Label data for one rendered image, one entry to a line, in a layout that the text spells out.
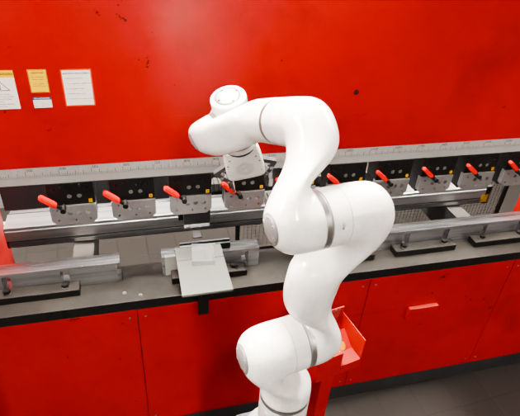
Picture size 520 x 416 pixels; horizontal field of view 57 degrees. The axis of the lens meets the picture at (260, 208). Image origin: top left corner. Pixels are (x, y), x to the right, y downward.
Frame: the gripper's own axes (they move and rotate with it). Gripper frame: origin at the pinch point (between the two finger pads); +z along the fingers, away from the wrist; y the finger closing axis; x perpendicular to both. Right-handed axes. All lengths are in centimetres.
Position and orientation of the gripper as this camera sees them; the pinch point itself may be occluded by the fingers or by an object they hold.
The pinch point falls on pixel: (249, 183)
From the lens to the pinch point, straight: 133.9
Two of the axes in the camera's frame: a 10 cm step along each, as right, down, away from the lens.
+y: 9.8, -2.0, -0.2
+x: -1.5, -7.9, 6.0
